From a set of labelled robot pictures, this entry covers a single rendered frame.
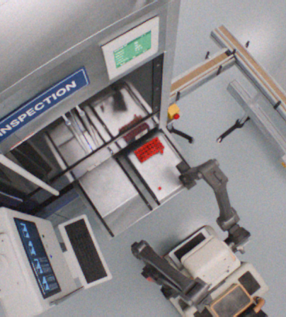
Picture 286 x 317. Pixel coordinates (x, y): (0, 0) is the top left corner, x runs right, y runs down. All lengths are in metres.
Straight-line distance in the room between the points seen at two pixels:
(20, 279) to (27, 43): 0.93
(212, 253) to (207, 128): 1.78
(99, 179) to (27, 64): 1.22
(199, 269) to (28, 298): 0.77
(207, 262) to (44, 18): 1.21
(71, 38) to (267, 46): 2.95
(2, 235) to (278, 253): 2.38
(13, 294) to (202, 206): 1.95
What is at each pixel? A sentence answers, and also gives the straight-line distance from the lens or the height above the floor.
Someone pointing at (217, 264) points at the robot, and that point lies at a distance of 1.60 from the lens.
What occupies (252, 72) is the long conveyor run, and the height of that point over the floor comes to 0.93.
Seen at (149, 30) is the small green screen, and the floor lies 2.02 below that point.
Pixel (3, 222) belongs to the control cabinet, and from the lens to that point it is 1.54.
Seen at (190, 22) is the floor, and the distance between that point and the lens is 3.77.
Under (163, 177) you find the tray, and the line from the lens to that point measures 2.11.
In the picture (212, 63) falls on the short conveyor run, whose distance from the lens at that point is 2.40.
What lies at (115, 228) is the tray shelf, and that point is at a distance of 2.08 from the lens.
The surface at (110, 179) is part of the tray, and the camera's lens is 2.12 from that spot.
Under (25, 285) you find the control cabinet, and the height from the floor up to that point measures 1.58.
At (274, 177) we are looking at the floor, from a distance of 3.22.
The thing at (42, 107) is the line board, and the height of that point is 1.95.
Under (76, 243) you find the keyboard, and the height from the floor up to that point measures 0.83.
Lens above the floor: 2.95
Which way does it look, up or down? 75 degrees down
